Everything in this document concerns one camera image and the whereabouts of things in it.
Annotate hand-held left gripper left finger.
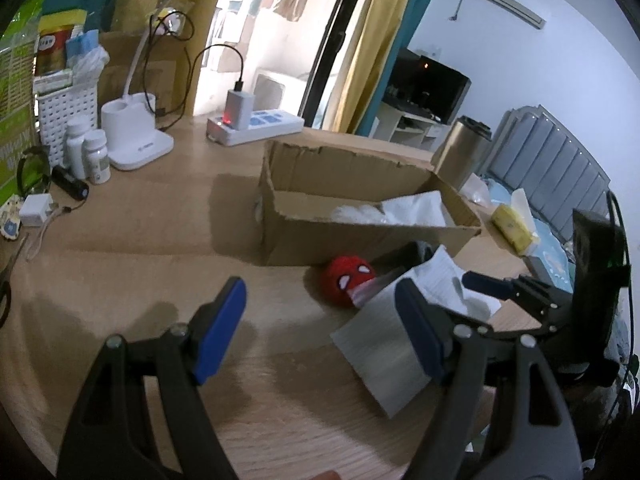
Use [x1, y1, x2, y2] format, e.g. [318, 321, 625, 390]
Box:
[56, 276, 247, 480]

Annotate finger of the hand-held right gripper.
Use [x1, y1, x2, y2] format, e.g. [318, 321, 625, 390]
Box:
[462, 271, 571, 333]

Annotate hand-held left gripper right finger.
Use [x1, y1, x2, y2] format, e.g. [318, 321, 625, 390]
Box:
[394, 277, 583, 480]

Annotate white soft packet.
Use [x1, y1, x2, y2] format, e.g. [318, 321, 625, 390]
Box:
[330, 267, 443, 418]

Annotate white paper sheet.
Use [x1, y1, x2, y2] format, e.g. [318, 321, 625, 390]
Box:
[412, 245, 503, 322]

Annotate red spider plush ball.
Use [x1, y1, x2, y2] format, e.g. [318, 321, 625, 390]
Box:
[320, 255, 378, 306]

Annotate brown cardboard box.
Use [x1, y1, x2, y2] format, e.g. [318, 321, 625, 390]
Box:
[257, 139, 483, 267]

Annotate light blue blanket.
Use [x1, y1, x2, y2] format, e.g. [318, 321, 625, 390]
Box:
[480, 175, 640, 361]

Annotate yellow tissue pack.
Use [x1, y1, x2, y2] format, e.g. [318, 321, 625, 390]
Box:
[490, 187, 541, 257]

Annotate clear plastic bag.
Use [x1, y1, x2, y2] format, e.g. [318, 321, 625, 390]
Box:
[460, 172, 493, 208]

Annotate white tissue sheet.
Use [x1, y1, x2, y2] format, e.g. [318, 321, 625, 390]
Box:
[379, 191, 447, 228]

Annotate grey padded headboard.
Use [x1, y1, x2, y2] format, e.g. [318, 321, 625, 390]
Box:
[480, 105, 613, 243]

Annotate bag of white cotton balls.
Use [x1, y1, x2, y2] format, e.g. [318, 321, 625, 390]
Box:
[331, 204, 387, 224]

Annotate steel tumbler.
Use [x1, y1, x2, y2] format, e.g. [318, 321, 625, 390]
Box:
[430, 115, 493, 191]

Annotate white television stand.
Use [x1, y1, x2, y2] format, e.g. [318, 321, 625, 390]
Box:
[372, 102, 451, 151]

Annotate white desk lamp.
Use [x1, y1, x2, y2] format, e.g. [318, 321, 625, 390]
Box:
[100, 0, 283, 172]

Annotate black television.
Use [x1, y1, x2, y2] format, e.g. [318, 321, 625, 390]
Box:
[387, 49, 472, 126]

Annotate white power strip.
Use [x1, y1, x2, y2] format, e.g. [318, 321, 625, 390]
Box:
[206, 109, 305, 147]

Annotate black cylinder flashlight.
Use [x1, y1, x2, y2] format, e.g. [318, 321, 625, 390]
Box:
[51, 165, 90, 201]

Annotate short green-label pill bottle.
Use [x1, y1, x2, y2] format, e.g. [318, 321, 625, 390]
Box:
[82, 130, 112, 185]

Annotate white charger adapter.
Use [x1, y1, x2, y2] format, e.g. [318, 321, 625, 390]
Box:
[224, 89, 251, 131]

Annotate black scissors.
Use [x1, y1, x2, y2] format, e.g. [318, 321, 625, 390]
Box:
[0, 235, 28, 326]

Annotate small white charger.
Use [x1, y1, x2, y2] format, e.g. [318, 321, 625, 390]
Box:
[19, 195, 56, 227]

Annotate tall white pill bottle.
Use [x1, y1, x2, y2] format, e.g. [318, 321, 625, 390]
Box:
[65, 116, 91, 181]

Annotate patterned round coaster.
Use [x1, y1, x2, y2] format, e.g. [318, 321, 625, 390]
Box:
[0, 200, 23, 241]

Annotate white boxy appliance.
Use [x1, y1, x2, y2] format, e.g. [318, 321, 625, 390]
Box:
[252, 72, 286, 111]

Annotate white perforated basket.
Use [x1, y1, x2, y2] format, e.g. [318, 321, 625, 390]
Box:
[32, 80, 98, 168]

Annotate white plastic bag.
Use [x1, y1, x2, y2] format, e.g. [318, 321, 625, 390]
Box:
[72, 45, 111, 83]

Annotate blue pack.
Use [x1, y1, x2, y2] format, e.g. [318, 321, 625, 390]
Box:
[65, 30, 103, 58]

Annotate green printed bag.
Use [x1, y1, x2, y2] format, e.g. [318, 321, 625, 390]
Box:
[0, 0, 48, 208]

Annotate yellow can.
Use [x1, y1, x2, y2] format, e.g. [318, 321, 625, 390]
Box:
[34, 9, 87, 78]

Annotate black charging cable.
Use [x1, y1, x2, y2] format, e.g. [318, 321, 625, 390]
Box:
[142, 10, 246, 133]

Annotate black door frame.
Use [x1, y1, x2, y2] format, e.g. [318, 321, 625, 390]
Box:
[300, 0, 373, 128]

